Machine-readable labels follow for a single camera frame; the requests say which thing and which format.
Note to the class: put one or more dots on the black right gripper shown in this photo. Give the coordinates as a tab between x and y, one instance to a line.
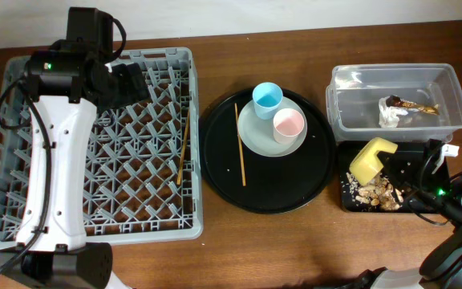
409	177

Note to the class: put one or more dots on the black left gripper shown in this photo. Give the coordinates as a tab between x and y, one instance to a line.
131	86

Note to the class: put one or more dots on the yellow bowl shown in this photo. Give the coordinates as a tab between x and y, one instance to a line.
366	165

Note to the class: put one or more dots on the food scraps pile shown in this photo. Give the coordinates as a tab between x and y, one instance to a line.
378	193

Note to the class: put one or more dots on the white tissue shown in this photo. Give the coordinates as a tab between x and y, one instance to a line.
389	117

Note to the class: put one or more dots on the gold snack wrapper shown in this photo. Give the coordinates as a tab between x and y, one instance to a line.
397	102

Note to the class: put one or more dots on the wooden chopstick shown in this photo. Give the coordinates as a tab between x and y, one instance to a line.
240	144
183	149

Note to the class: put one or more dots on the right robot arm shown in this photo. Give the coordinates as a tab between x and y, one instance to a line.
443	267

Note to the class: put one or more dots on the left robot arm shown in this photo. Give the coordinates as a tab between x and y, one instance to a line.
66	87

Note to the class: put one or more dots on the grey dishwasher rack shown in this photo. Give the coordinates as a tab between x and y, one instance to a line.
130	193

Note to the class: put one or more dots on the rectangular black tray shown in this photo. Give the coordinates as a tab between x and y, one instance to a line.
414	153

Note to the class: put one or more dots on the clear plastic bin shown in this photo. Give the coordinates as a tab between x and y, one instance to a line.
352	101

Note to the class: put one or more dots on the pink cup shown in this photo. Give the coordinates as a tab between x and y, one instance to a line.
288	124

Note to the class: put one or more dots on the wooden chopstick on tray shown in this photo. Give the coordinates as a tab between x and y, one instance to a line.
240	144

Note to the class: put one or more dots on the round black tray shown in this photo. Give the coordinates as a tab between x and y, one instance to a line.
265	185

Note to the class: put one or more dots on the grey plate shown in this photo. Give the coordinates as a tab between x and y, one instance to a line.
258	134

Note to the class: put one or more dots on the light blue cup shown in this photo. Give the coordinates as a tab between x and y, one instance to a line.
267	97

